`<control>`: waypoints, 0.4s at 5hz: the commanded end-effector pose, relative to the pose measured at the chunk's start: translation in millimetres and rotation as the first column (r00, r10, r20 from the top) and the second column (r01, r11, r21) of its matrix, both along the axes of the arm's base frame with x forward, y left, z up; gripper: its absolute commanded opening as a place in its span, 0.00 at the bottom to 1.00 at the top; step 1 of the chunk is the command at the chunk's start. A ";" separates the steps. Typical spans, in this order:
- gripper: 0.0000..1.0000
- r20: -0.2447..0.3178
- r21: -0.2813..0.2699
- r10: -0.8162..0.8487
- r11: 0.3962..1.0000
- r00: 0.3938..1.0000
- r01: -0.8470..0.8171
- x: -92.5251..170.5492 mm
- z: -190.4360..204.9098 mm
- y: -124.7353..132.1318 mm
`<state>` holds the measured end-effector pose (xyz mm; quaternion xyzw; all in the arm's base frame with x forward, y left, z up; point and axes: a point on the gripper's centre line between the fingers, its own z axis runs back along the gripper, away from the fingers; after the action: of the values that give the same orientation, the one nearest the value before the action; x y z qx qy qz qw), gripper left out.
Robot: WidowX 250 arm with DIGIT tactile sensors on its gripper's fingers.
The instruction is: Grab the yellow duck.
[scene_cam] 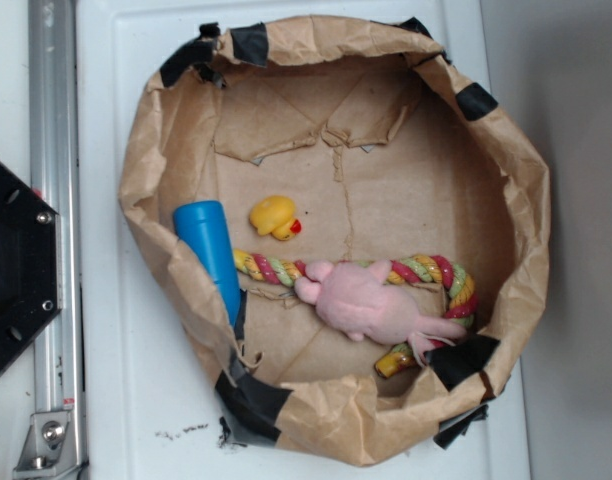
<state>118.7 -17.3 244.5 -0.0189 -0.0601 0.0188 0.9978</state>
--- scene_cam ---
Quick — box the yellow rubber duck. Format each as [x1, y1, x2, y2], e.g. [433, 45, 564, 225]
[249, 195, 302, 241]

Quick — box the brown paper bag bin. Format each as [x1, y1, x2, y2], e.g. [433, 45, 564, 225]
[118, 15, 550, 466]

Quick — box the pink plush toy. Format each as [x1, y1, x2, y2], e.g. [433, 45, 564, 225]
[294, 260, 467, 366]

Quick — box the blue plastic cylinder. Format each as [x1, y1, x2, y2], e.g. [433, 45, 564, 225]
[173, 200, 241, 327]

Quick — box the white tray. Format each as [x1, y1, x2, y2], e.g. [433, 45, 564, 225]
[76, 1, 530, 479]

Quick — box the multicolour rope toy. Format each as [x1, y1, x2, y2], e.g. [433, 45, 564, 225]
[233, 249, 478, 379]

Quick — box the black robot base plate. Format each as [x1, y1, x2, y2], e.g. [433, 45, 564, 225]
[0, 162, 61, 377]

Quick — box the aluminium rail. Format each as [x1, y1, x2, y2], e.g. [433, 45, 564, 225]
[28, 1, 89, 479]

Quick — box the metal corner bracket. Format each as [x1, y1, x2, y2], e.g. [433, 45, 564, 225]
[12, 411, 77, 479]

